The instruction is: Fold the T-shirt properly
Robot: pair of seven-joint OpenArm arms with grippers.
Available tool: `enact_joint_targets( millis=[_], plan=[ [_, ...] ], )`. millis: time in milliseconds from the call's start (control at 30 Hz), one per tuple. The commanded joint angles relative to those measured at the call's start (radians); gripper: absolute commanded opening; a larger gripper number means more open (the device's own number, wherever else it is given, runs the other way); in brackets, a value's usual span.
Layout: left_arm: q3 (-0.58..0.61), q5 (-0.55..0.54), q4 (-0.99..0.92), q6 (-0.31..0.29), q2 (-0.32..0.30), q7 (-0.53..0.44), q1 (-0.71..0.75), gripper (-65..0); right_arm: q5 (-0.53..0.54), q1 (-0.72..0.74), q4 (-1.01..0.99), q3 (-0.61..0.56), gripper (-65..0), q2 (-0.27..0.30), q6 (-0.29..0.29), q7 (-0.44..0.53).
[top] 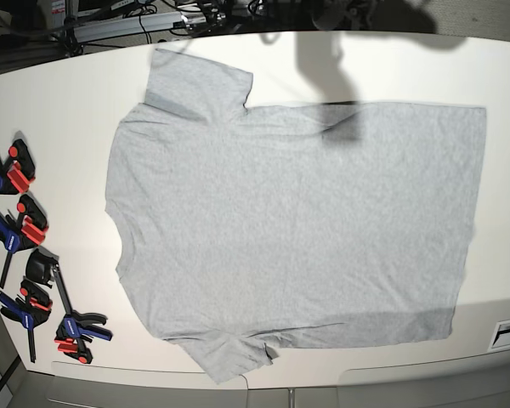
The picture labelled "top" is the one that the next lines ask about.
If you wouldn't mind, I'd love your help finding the grey T-shirt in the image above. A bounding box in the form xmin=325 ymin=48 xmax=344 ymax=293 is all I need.
xmin=105 ymin=49 xmax=487 ymax=383

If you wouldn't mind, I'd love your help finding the long bar clamp black pad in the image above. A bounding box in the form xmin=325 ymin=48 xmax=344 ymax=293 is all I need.
xmin=25 ymin=249 xmax=113 ymax=365

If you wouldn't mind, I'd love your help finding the blue red bar clamp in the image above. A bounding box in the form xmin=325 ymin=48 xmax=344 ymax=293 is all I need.
xmin=0 ymin=277 xmax=53 ymax=363
xmin=0 ymin=139 xmax=36 ymax=196
xmin=0 ymin=194 xmax=48 ymax=289

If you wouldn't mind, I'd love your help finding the top blue red bar clamp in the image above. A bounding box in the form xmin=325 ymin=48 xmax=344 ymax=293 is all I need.
xmin=0 ymin=139 xmax=36 ymax=196

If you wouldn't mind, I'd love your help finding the aluminium frame rail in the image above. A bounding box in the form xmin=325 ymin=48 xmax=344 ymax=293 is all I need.
xmin=74 ymin=12 xmax=184 ymax=43

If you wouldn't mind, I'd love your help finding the white slotted bracket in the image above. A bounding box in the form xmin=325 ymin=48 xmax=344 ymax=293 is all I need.
xmin=488 ymin=320 xmax=510 ymax=352

